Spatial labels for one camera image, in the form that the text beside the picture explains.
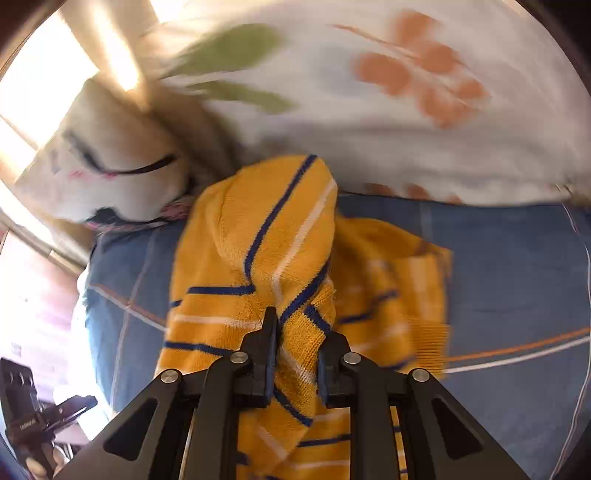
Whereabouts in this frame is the yellow striped knit sweater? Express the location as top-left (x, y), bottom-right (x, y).
top-left (157, 156), bottom-right (452, 479)

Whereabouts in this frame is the person's left hand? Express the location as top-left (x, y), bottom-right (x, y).
top-left (25, 445), bottom-right (68, 480)

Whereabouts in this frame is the blue plaid bedspread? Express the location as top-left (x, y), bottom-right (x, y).
top-left (84, 195), bottom-right (590, 479)

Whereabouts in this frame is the white cushion with girl print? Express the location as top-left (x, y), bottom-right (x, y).
top-left (15, 79), bottom-right (195, 232)

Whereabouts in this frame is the floral leaf print pillow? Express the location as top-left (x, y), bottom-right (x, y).
top-left (136, 1), bottom-right (590, 206)

